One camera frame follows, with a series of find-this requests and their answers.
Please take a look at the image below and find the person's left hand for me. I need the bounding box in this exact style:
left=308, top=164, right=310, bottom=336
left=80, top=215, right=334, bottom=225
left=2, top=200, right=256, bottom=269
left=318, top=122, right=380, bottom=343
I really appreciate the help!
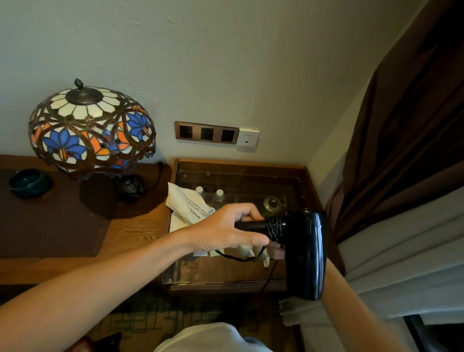
left=186, top=203, right=271, bottom=254

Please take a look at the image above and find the person's right hand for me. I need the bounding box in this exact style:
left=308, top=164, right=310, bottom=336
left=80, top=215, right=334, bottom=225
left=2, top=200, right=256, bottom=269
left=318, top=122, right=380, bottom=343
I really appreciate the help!
left=266, top=242, right=287, bottom=260

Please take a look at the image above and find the black hair dryer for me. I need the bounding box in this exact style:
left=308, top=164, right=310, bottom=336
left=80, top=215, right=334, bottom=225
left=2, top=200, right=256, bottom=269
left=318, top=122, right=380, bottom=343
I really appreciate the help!
left=234, top=208, right=329, bottom=301

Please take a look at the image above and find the person's right forearm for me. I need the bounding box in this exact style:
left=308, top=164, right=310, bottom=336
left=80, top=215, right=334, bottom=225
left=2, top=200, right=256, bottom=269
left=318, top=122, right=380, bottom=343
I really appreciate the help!
left=320, top=259, right=411, bottom=352

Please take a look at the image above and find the person's left forearm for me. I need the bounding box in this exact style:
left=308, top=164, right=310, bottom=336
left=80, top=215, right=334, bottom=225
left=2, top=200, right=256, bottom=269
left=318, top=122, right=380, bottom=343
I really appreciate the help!
left=0, top=229, right=198, bottom=352

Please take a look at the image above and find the round metal can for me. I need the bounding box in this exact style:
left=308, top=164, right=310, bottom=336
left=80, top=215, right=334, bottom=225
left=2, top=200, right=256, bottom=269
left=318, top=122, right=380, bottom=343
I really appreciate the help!
left=263, top=195, right=282, bottom=213

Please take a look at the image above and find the wooden cabinet with glass top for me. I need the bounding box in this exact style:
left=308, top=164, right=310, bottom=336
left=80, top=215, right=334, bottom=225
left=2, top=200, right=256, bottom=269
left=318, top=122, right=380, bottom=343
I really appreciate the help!
left=161, top=157, right=346, bottom=295

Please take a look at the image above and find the white paper bag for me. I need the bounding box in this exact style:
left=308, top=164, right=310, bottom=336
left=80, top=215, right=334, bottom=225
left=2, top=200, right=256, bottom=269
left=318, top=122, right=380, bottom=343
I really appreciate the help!
left=166, top=182, right=226, bottom=258

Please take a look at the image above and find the person's white shirt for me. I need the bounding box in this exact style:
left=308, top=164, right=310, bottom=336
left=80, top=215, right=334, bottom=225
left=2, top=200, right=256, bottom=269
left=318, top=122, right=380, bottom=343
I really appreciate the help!
left=154, top=322, right=273, bottom=352

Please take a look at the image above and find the wooden desk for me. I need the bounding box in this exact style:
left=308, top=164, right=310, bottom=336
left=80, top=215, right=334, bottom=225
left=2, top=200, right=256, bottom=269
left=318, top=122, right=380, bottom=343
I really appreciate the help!
left=0, top=154, right=174, bottom=288

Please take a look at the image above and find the white sheer curtain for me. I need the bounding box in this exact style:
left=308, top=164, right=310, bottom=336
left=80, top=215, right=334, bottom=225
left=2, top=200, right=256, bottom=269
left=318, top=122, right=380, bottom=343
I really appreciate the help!
left=278, top=186, right=464, bottom=352

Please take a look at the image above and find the brown curtain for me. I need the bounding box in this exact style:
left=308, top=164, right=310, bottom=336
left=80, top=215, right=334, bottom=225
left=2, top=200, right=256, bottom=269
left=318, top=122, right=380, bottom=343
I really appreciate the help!
left=324, top=0, right=464, bottom=244

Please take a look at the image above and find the stained glass table lamp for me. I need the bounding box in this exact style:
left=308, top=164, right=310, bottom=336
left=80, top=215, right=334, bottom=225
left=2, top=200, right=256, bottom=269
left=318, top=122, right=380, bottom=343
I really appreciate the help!
left=28, top=78, right=157, bottom=204

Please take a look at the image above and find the brown leather desk mat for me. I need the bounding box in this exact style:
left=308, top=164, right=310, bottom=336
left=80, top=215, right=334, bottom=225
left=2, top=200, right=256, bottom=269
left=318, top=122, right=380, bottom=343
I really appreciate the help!
left=0, top=168, right=119, bottom=259

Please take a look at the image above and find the dark teal ashtray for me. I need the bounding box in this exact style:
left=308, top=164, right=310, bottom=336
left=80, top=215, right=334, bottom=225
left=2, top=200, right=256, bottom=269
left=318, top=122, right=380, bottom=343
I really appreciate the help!
left=9, top=168, right=53, bottom=199

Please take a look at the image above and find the black hair dryer cable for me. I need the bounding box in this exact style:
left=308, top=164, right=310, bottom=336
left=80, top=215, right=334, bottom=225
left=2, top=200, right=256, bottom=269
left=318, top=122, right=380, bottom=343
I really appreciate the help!
left=214, top=246, right=280, bottom=295

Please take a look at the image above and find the white wall socket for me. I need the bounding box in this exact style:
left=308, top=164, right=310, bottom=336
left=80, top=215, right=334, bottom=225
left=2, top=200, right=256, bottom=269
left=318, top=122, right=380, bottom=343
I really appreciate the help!
left=236, top=128, right=260, bottom=148

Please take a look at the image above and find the black lamp cord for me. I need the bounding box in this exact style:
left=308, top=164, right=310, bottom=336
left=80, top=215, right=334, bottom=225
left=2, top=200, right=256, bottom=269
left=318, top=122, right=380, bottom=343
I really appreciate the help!
left=144, top=161, right=164, bottom=194

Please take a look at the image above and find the bronze wall socket panel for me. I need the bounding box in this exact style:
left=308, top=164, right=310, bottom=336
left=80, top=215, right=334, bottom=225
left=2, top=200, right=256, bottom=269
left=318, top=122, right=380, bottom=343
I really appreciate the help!
left=174, top=121, right=240, bottom=145

